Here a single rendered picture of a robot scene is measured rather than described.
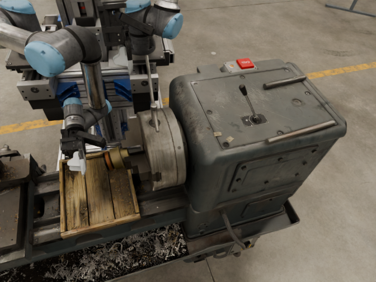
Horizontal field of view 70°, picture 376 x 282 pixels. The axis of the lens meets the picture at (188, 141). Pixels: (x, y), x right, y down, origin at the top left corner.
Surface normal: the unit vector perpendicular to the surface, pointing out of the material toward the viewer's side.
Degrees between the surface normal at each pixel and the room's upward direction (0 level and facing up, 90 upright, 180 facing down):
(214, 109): 0
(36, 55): 89
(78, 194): 0
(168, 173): 73
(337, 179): 0
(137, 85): 90
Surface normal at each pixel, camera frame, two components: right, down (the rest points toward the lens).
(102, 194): 0.07, -0.62
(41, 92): 0.18, 0.77
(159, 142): 0.21, -0.19
